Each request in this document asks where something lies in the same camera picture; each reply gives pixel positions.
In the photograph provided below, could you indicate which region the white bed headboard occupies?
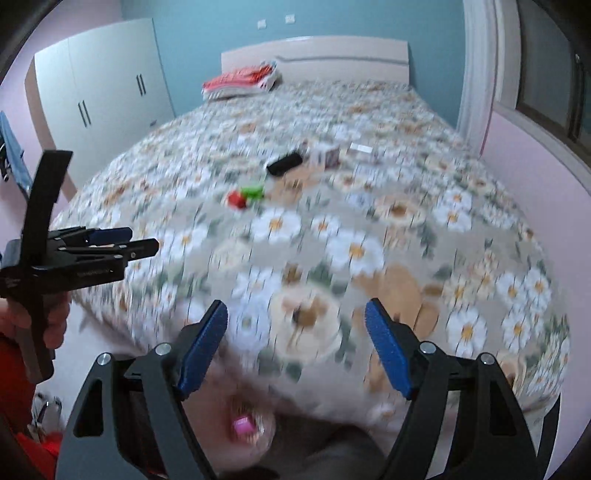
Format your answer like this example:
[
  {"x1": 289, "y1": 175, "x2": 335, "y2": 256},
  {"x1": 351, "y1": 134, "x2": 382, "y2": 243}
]
[{"x1": 221, "y1": 36, "x2": 411, "y2": 86}]

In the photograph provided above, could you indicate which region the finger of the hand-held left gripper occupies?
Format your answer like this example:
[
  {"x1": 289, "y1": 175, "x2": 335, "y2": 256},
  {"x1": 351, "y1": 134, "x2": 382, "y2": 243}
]
[
  {"x1": 46, "y1": 226, "x2": 133, "y2": 246},
  {"x1": 59, "y1": 238, "x2": 160, "y2": 263}
]

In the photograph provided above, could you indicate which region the white wardrobe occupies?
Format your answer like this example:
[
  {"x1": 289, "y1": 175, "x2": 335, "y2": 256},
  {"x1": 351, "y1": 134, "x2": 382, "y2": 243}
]
[{"x1": 33, "y1": 17, "x2": 177, "y2": 149}]

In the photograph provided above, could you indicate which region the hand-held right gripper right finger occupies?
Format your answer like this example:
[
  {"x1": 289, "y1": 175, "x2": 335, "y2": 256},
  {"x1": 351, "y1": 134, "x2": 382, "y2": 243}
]
[{"x1": 365, "y1": 298, "x2": 541, "y2": 480}]

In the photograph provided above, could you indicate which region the small printed box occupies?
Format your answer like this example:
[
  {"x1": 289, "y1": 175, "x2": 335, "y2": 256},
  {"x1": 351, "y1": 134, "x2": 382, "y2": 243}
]
[{"x1": 308, "y1": 145, "x2": 341, "y2": 169}]

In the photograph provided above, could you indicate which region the white bin with clear liner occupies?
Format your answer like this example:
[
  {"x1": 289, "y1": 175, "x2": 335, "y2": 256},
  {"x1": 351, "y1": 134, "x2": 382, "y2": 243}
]
[{"x1": 209, "y1": 387, "x2": 283, "y2": 460}]

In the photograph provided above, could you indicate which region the dark framed window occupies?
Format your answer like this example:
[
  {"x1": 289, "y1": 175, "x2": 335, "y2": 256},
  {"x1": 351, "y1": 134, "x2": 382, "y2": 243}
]
[{"x1": 512, "y1": 0, "x2": 591, "y2": 149}]

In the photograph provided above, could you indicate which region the person's red-sleeved left forearm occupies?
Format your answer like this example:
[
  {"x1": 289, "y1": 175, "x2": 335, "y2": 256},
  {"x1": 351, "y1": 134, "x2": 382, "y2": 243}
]
[{"x1": 0, "y1": 330, "x2": 63, "y2": 480}]

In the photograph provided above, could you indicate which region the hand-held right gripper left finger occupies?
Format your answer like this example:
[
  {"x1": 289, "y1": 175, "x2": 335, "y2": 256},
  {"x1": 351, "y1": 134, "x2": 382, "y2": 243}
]
[{"x1": 55, "y1": 299, "x2": 229, "y2": 480}]

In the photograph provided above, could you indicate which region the person's left hand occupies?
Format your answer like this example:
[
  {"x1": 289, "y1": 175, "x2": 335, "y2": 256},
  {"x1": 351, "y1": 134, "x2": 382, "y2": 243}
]
[{"x1": 0, "y1": 295, "x2": 71, "y2": 349}]

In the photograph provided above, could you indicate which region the blue hanging garment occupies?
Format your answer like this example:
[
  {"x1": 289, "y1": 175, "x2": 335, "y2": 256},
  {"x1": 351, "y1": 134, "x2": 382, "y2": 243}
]
[{"x1": 0, "y1": 111, "x2": 31, "y2": 200}]

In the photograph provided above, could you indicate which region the folded red white blanket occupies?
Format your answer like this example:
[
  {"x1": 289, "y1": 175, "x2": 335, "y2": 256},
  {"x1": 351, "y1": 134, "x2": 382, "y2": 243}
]
[{"x1": 202, "y1": 61, "x2": 282, "y2": 100}]

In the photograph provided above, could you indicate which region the black case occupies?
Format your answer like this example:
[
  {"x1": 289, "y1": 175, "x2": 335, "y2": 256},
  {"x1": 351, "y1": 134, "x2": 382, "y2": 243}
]
[{"x1": 266, "y1": 152, "x2": 304, "y2": 177}]

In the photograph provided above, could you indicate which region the floral daisy blanket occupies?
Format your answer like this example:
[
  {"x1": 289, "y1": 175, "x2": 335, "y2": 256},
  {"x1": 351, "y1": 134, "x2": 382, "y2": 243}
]
[{"x1": 60, "y1": 78, "x2": 573, "y2": 446}]

